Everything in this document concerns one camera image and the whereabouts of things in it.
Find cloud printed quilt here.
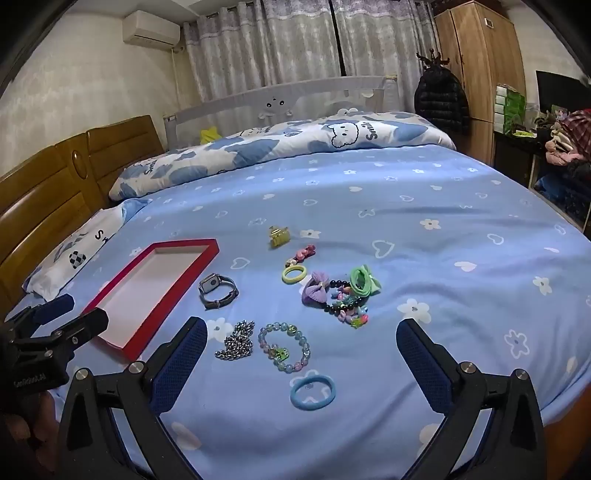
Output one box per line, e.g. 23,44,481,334
108,107,458,202

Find black bead bracelet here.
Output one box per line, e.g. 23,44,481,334
322,277,370,316

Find grey patterned curtain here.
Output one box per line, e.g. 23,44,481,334
332,0,442,114
182,0,342,105

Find yellow hair claw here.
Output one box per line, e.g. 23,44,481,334
269,224,292,249

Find purple toy charm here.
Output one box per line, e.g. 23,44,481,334
302,271,332,306

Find pink hair clip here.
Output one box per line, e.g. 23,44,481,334
285,244,317,268

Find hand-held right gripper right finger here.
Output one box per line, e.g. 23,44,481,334
396,318,548,480

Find white printed pillow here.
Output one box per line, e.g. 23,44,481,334
23,198,151,296

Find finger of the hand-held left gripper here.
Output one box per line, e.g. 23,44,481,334
4,294,75,343
16,308,110,366

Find person's left hand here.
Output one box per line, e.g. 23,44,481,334
0,391,62,469

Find pastel glass bead bracelet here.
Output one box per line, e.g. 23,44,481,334
257,322,311,374

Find blue hair tie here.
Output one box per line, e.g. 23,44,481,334
289,375,337,411

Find pile of clothes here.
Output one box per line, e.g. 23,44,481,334
534,107,591,168

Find black puffer jacket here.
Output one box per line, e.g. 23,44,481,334
413,65,471,136

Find grey bed guard rail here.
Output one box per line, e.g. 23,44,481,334
161,75,400,151

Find black monitor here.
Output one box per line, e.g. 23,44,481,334
536,70,591,117

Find blue flower printed bed sheet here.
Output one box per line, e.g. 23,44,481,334
9,145,581,480

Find wooden wardrobe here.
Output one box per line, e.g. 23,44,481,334
434,0,527,168

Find dark coat rack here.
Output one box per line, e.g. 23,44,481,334
416,48,451,68

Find wooden headboard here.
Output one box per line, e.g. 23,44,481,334
0,114,166,315

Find white air conditioner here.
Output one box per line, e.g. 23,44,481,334
122,10,182,47

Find dark desk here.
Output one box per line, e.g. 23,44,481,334
493,127,551,186

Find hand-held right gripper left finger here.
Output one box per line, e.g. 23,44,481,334
55,316,208,480

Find stack of green boxes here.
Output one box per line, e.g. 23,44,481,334
494,83,527,136

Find colourful plastic bead bracelet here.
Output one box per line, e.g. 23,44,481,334
332,286,371,329

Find red shallow box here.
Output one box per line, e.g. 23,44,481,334
82,238,219,361

